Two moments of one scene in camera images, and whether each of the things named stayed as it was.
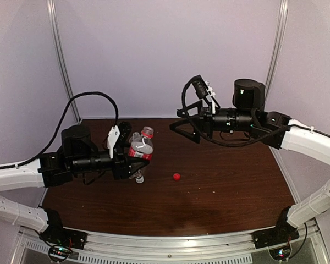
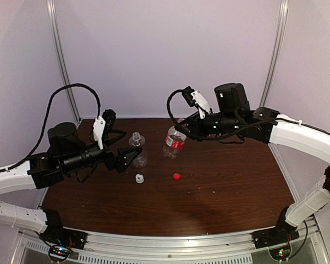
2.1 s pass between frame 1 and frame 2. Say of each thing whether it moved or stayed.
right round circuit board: stayed
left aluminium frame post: stayed
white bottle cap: stayed
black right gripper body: stayed
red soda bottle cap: stayed
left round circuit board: stayed
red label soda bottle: moved
